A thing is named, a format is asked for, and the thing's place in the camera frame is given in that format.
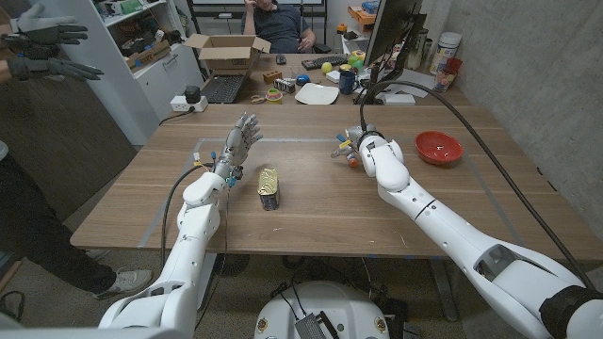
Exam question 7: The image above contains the person's left gloved hand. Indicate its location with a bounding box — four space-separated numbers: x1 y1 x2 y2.
8 2 90 47

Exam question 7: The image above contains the grey electronics box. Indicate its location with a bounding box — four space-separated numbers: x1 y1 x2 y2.
294 313 340 339

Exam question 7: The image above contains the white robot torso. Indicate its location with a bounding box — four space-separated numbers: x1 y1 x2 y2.
253 281 391 339

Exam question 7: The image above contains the person's right gloved hand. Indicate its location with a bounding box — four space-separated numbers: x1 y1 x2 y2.
7 56 105 82

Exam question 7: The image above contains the white power strip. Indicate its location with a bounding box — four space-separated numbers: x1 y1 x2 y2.
170 95 209 113

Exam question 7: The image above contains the open cardboard box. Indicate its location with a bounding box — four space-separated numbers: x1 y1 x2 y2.
183 33 272 76

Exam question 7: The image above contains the white wipes canister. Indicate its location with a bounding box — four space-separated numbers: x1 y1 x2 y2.
428 31 464 75

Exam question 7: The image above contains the orange storage box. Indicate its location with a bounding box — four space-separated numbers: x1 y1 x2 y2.
347 4 381 25

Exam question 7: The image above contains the grey table leg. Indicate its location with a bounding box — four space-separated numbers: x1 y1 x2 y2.
197 252 219 313
428 257 459 323

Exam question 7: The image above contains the dark blue mug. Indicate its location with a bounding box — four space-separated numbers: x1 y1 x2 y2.
338 69 360 96

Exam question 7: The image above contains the black monitor on stand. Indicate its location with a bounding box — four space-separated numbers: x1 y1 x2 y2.
353 0 428 105

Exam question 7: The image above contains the black laptop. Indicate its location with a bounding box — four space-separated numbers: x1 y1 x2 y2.
201 49 263 105

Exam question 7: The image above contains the flat white box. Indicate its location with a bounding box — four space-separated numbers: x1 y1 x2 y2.
382 92 416 106

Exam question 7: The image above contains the white plate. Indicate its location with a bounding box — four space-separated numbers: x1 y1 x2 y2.
294 82 340 106

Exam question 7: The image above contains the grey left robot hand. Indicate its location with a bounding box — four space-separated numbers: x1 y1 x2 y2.
212 111 264 180

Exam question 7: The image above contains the seated person in dark shirt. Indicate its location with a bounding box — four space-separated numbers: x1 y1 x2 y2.
241 0 317 55

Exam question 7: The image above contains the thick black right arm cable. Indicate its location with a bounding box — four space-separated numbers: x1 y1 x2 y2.
358 79 597 291

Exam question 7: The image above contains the white paper sheet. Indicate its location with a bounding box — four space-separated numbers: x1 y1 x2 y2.
376 68 437 99

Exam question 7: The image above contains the black floor cable loop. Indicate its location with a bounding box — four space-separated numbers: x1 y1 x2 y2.
0 290 25 326

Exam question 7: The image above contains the white shelf cabinet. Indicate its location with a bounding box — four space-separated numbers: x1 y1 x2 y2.
32 0 204 146

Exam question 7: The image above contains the dark bottle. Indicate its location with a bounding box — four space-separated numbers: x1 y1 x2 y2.
407 27 430 72

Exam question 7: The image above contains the standing person in dark trousers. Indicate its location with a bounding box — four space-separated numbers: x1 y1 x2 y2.
0 140 155 301

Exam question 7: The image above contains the red bowl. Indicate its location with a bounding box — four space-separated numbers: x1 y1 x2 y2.
414 130 464 167

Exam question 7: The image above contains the gold-topped tin can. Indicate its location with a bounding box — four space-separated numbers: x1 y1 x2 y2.
256 168 281 212

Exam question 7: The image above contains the black keyboard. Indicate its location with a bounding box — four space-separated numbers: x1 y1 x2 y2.
301 55 350 72

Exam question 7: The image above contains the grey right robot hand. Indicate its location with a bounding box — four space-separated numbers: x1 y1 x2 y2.
331 123 381 166

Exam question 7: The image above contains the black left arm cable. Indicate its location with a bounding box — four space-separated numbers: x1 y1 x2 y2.
159 162 216 272

